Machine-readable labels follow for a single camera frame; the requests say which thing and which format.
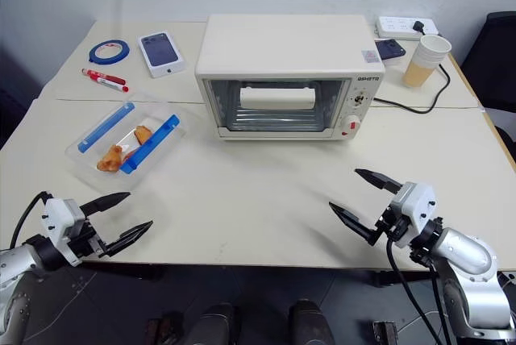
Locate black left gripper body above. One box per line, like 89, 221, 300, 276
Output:
67, 217, 108, 260

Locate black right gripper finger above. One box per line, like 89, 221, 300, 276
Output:
327, 201, 383, 247
353, 168, 403, 196

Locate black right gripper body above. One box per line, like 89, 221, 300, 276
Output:
372, 201, 413, 247

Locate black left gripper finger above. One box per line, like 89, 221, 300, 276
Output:
98, 220, 155, 259
79, 192, 132, 218

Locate golden-brown fried chicken piece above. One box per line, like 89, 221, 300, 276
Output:
96, 143, 124, 173

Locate clear container with blue clips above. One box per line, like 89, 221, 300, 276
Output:
64, 90, 191, 192

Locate cream toaster oven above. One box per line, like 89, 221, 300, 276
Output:
194, 13, 386, 143

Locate cream knob with red mark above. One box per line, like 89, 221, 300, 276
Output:
342, 114, 362, 135

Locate dark brown block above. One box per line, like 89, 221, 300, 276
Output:
372, 320, 401, 345
146, 311, 179, 345

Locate dark rounded shape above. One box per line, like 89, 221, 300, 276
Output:
188, 301, 238, 345
287, 298, 336, 345

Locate red marker pen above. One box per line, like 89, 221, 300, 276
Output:
81, 67, 131, 94

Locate stacked paper cups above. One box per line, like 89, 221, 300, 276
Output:
402, 34, 452, 89

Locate dark smartphone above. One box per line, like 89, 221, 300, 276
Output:
373, 37, 408, 66

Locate blue tape roll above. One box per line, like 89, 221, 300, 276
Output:
88, 39, 131, 65

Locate white power strip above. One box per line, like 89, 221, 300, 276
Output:
375, 15, 441, 42

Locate white phone box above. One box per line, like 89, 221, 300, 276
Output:
137, 30, 189, 79

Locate black chair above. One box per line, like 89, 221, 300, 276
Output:
460, 10, 516, 114

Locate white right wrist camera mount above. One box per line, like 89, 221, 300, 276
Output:
391, 181, 439, 250

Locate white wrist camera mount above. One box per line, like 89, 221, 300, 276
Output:
42, 197, 88, 242
391, 181, 439, 250

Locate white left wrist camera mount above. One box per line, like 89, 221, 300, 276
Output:
42, 197, 88, 242

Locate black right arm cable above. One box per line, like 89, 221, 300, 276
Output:
385, 238, 452, 345

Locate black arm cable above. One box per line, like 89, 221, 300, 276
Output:
9, 190, 52, 250
385, 238, 452, 345

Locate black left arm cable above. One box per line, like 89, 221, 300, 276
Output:
9, 190, 52, 250

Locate black power cable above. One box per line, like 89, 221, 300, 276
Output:
373, 63, 452, 114

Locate white plastic cylinder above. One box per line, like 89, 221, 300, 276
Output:
239, 86, 317, 111

